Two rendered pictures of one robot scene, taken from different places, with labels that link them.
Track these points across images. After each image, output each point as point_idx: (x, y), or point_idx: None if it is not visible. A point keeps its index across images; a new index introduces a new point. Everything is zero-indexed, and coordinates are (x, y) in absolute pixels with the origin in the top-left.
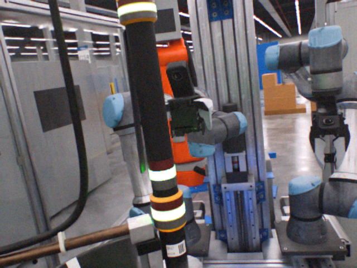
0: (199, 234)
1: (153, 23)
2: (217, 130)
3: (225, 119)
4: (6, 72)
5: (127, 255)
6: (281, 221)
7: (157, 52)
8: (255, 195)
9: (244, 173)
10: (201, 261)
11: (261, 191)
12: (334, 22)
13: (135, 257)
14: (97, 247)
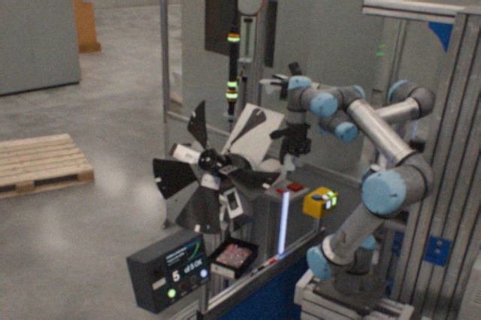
0: (381, 230)
1: (231, 43)
2: (324, 120)
3: (334, 119)
4: (397, 37)
5: (260, 120)
6: (383, 283)
7: (231, 50)
8: (393, 240)
9: None
10: (374, 249)
11: (398, 246)
12: None
13: (259, 122)
14: (264, 113)
